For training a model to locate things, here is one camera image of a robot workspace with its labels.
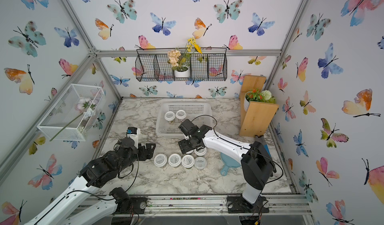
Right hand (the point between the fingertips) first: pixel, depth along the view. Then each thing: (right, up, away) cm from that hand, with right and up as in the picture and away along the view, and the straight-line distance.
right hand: (188, 144), depth 83 cm
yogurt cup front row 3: (0, -9, -1) cm, 9 cm away
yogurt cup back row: (-13, +15, +16) cm, 25 cm away
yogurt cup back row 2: (-6, +16, +18) cm, 24 cm away
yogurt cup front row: (-15, -8, -1) cm, 17 cm away
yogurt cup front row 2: (-7, -9, -1) cm, 11 cm away
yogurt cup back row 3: (+8, -4, +1) cm, 9 cm away
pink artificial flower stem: (-50, +20, -8) cm, 55 cm away
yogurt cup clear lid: (+7, -10, -1) cm, 12 cm away
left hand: (-17, +2, -11) cm, 21 cm away
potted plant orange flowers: (+39, +27, +5) cm, 48 cm away
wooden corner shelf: (+40, +13, +3) cm, 42 cm away
